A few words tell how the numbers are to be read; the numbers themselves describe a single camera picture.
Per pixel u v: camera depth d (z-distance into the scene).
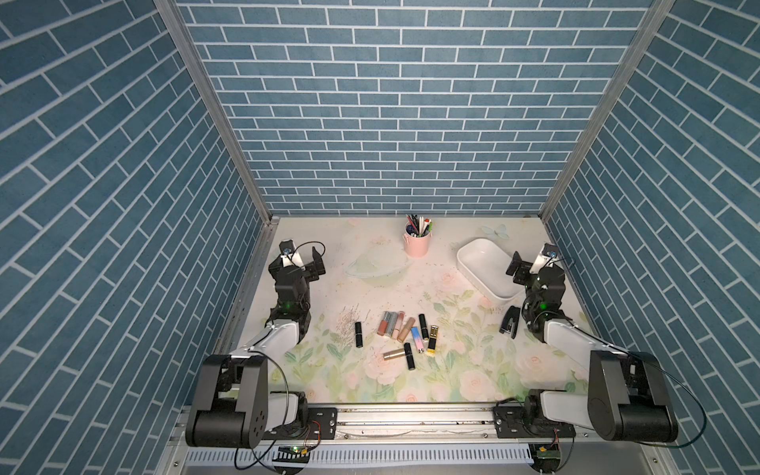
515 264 0.82
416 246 1.05
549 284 0.65
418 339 0.87
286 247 0.72
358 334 0.88
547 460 0.72
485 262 1.10
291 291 0.64
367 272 1.05
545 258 0.74
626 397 0.74
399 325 0.91
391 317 0.91
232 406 0.42
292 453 0.72
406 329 0.89
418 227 1.05
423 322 0.91
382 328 0.90
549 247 0.74
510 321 0.91
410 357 0.84
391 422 0.75
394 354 0.85
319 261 0.80
